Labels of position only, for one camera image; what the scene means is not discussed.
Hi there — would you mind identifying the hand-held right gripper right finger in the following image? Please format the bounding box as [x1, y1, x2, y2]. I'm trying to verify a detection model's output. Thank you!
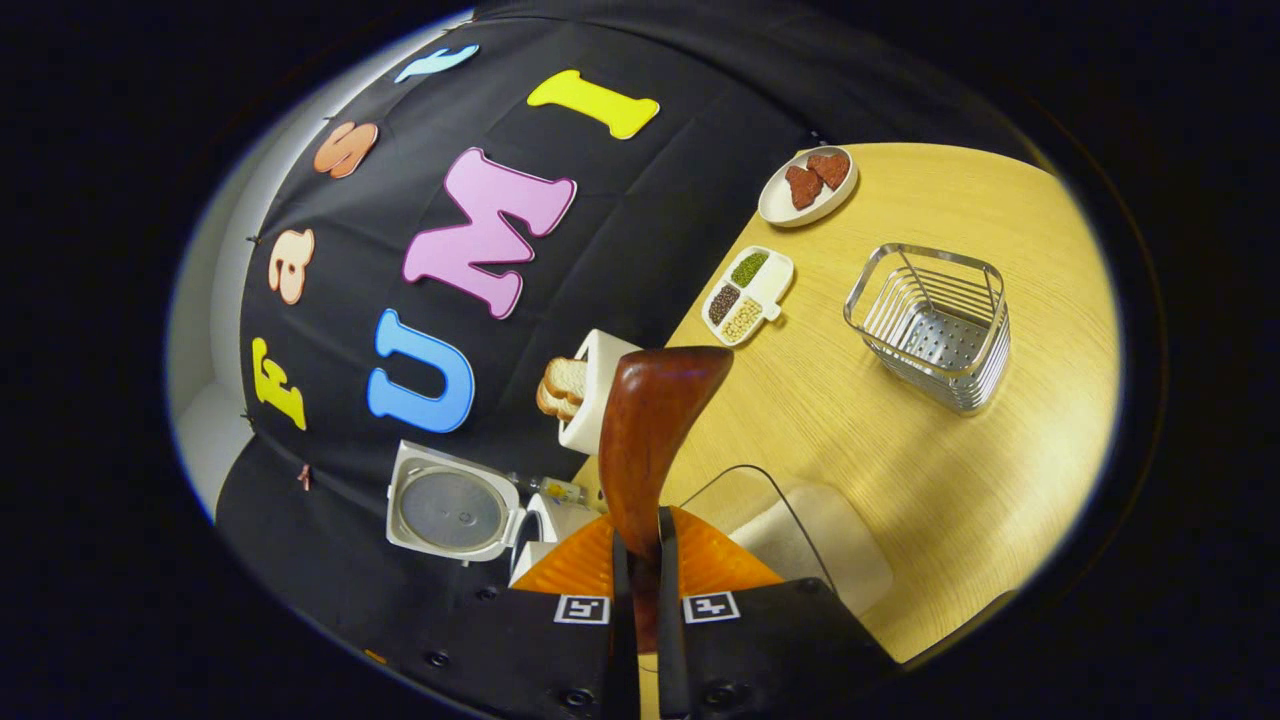
[656, 505, 902, 720]

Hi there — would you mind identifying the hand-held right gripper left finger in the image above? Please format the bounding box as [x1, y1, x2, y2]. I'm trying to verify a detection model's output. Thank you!
[390, 513, 641, 720]

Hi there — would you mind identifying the white rice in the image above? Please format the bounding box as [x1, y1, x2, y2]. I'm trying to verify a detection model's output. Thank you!
[733, 486, 891, 613]

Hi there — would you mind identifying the white rice cooker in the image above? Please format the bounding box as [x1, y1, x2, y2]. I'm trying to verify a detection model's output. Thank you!
[385, 440, 603, 591]

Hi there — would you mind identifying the brown wooden spoon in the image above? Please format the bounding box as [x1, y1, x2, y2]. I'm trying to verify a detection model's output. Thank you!
[598, 346, 735, 651]

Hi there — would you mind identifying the metal wire chopstick holder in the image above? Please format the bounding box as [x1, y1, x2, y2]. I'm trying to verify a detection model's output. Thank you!
[843, 242, 1012, 415]

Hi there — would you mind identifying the small clear glass bottle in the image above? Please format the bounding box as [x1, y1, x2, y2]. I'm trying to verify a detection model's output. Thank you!
[512, 474, 587, 507]

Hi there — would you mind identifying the clear plastic box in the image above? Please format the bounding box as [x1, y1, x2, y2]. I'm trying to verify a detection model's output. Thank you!
[660, 464, 895, 617]

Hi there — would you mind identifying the white toaster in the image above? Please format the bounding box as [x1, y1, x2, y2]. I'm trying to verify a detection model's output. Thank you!
[555, 329, 643, 457]

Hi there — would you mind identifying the toast bread slice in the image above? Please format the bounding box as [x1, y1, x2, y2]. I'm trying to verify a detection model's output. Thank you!
[544, 356, 589, 403]
[536, 380, 583, 422]

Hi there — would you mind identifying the white divided bean dish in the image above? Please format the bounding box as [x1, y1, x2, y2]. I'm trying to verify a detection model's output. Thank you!
[701, 246, 797, 349]

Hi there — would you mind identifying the round white plate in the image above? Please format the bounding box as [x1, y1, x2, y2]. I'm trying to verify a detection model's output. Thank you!
[757, 145, 860, 229]

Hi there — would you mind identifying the red meat piece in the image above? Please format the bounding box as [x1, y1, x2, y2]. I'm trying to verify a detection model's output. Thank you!
[784, 164, 824, 212]
[806, 151, 852, 192]

